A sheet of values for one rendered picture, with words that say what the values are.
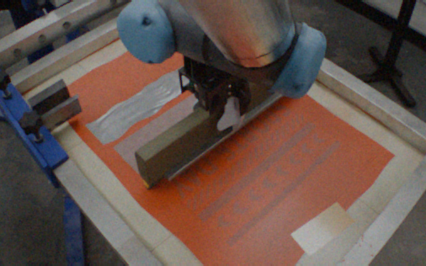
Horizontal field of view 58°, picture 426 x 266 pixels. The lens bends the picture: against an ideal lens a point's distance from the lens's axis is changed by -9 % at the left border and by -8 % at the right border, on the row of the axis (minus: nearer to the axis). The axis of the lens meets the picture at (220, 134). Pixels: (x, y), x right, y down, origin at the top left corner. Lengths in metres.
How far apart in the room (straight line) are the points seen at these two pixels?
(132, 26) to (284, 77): 0.17
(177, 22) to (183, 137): 0.28
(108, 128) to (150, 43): 0.40
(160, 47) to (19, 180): 1.71
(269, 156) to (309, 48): 0.40
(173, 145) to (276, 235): 0.22
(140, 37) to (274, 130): 0.42
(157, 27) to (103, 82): 0.51
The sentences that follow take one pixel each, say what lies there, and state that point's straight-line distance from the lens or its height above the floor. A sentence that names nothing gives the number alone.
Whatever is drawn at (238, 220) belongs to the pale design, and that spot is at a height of 0.95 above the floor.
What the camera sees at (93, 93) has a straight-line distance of 0.91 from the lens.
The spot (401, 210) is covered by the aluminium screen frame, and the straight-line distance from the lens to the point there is 0.72.
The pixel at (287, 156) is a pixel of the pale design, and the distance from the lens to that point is 0.77.
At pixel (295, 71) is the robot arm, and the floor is 1.31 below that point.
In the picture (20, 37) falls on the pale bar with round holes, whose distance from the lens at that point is 1.00.
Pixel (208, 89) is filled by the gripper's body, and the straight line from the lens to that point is 0.61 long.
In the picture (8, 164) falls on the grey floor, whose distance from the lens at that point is 2.18.
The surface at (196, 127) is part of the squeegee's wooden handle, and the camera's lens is 0.68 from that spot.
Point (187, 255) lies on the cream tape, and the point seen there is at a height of 0.95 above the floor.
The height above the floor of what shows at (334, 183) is 0.95.
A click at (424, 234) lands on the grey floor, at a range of 1.94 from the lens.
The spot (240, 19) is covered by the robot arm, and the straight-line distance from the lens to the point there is 0.29.
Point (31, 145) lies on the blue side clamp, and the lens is 0.78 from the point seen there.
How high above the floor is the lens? 1.56
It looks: 50 degrees down
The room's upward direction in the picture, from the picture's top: straight up
